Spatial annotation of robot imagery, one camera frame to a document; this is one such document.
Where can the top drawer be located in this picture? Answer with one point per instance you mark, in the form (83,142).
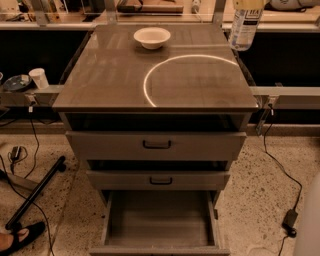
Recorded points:
(153,146)

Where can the dark blue bowl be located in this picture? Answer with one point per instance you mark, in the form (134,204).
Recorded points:
(17,83)

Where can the open bottom drawer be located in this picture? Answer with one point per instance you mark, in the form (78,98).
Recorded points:
(161,223)

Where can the clear plastic water bottle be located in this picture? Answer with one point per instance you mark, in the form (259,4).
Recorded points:
(244,28)

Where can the black power adapter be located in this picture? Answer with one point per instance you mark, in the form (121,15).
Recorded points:
(288,223)
(15,153)

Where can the middle drawer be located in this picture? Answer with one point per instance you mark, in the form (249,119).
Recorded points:
(159,180)

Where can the white bowl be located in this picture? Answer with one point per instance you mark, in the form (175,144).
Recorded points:
(152,38)

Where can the black power adapter left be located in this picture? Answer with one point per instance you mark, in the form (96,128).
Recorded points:
(15,153)

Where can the black shoe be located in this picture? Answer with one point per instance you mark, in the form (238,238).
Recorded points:
(12,242)

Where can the black power adapter right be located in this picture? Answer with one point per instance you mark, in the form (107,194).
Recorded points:
(288,223)

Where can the grey drawer cabinet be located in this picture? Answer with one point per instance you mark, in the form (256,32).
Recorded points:
(192,84)

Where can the white paper cup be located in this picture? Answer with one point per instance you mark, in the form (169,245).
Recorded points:
(39,77)

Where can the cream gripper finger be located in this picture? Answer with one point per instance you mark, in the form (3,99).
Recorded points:
(249,4)

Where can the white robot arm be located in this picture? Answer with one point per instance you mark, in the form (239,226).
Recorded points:
(308,240)

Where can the black pole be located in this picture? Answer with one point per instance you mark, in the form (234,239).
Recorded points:
(58,166)

